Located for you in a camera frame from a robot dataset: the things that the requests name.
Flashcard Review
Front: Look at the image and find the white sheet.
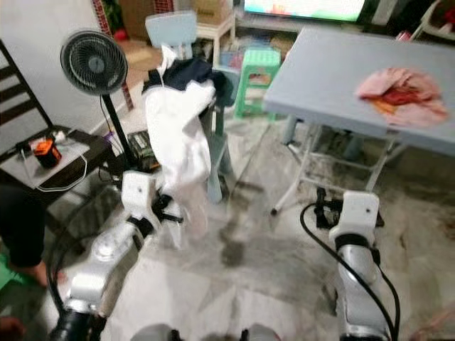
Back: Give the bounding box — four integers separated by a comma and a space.
0, 135, 90, 191

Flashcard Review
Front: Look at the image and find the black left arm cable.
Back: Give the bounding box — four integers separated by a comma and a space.
46, 213, 114, 317

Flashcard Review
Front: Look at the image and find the grey folding table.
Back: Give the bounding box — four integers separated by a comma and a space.
263, 26, 455, 215

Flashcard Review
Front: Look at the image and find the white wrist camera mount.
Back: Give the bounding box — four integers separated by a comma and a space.
120, 170, 159, 225
336, 190, 382, 247

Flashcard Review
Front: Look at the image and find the pink printed garment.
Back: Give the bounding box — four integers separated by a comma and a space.
354, 67, 451, 130

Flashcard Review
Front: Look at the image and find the grey right robot leg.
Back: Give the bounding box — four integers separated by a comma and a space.
242, 325, 287, 341

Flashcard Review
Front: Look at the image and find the light blue plastic chair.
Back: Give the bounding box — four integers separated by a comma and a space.
144, 10, 199, 66
203, 65, 240, 205

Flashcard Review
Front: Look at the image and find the green plastic stool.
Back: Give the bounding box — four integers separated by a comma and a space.
232, 46, 283, 120

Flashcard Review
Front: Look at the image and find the black and green box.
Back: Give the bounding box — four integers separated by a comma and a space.
124, 129, 161, 172

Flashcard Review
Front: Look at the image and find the orange and black device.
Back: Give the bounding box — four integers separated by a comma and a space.
32, 136, 63, 170

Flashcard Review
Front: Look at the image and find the brown cardboard box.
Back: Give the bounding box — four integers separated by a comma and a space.
192, 0, 234, 25

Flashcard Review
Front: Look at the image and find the television with bright screen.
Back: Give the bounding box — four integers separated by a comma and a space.
242, 0, 368, 22

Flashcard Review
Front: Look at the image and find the dark wooden chair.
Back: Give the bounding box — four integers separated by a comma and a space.
0, 39, 118, 194

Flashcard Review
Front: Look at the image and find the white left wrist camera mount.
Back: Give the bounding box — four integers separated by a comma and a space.
120, 170, 159, 225

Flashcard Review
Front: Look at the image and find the person in dark clothes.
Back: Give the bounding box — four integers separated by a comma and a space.
0, 183, 70, 341

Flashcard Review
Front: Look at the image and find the grey left robot leg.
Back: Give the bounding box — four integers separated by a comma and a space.
132, 325, 187, 341

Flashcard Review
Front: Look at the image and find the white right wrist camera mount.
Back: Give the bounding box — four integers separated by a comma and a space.
336, 190, 382, 247

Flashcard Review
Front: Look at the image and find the grey robot leg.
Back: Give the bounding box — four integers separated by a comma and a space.
242, 325, 287, 341
132, 325, 187, 341

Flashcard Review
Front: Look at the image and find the white garment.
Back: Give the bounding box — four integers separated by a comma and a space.
144, 43, 220, 251

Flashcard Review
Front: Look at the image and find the navy blue garment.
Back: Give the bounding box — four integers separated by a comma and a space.
144, 57, 237, 107

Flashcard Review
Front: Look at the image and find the small white side table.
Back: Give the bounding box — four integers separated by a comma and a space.
196, 13, 237, 66

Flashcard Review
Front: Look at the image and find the black standing fan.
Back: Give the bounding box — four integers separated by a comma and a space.
60, 29, 141, 175

